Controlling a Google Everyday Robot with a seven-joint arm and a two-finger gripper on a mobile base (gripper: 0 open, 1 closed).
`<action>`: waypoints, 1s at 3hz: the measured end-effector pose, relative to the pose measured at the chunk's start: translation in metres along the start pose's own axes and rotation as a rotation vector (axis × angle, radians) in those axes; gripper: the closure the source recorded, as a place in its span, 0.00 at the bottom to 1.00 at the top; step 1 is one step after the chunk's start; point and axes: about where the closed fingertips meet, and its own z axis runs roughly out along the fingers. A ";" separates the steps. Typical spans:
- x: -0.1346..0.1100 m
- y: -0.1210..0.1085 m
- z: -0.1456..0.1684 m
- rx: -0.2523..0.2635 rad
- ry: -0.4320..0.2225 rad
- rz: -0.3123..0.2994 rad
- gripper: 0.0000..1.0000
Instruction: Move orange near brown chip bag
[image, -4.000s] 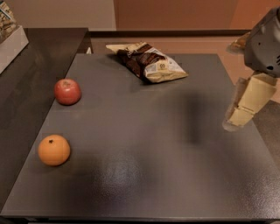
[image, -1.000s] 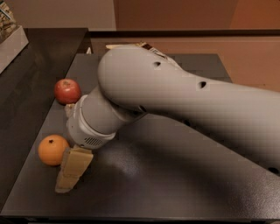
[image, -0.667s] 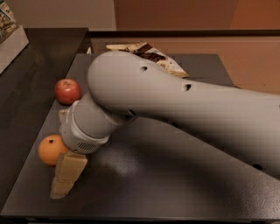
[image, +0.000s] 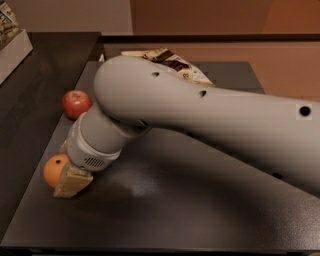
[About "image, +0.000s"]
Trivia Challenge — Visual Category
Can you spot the orange fruit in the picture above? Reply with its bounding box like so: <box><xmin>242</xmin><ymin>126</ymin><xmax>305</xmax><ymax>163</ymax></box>
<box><xmin>43</xmin><ymin>154</ymin><xmax>69</xmax><ymax>188</ymax></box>

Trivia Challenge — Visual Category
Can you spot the white box with snacks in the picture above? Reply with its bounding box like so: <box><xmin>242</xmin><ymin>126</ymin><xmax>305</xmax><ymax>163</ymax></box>
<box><xmin>0</xmin><ymin>0</ymin><xmax>33</xmax><ymax>84</ymax></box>

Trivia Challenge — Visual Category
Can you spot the dark side counter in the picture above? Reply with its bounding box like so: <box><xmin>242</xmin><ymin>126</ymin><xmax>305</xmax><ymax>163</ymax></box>
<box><xmin>0</xmin><ymin>32</ymin><xmax>102</xmax><ymax>240</ymax></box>

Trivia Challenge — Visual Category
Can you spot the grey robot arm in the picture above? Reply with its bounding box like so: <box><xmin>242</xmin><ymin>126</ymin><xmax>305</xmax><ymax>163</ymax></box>
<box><xmin>64</xmin><ymin>56</ymin><xmax>320</xmax><ymax>195</ymax></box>

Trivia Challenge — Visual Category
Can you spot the red apple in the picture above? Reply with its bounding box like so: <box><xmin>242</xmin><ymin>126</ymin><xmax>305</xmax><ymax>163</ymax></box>
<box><xmin>62</xmin><ymin>90</ymin><xmax>92</xmax><ymax>120</ymax></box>

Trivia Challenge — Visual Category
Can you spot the brown chip bag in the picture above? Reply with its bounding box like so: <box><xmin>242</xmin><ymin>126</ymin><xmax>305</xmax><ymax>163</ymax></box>
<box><xmin>121</xmin><ymin>48</ymin><xmax>215</xmax><ymax>87</ymax></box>

